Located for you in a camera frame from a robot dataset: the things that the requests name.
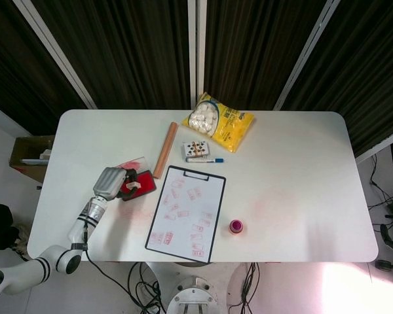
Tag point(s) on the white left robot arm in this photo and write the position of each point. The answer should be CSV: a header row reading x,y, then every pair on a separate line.
x,y
78,229

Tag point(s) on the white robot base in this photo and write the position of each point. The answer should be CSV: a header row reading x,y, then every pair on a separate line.
x,y
191,297

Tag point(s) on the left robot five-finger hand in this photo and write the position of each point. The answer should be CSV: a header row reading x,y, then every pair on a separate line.
x,y
109,183

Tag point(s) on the deck of playing cards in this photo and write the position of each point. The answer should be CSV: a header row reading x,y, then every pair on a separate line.
x,y
196,148

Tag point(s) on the red ink pad clear lid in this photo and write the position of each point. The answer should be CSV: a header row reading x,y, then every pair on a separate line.
x,y
147,181

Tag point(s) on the brown cardboard box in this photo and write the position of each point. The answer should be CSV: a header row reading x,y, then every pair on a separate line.
x,y
26,147

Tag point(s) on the black curtain panel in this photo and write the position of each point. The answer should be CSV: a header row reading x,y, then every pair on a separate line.
x,y
16,72
255,49
124,52
370,65

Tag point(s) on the yellow bag of white cubes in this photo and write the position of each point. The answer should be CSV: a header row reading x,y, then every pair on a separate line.
x,y
229,131

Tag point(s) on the white marker blue cap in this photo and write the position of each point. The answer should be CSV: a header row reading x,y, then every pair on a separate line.
x,y
199,160

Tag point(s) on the small white rectangular stamp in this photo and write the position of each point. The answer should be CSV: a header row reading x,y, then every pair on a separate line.
x,y
133,185

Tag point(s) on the wooden rolling stick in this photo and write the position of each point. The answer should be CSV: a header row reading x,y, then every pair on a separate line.
x,y
165,150

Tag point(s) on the pink round bottle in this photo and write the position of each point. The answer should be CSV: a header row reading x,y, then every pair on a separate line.
x,y
236,226

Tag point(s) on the black clipboard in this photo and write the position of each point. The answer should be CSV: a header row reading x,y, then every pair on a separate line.
x,y
196,175

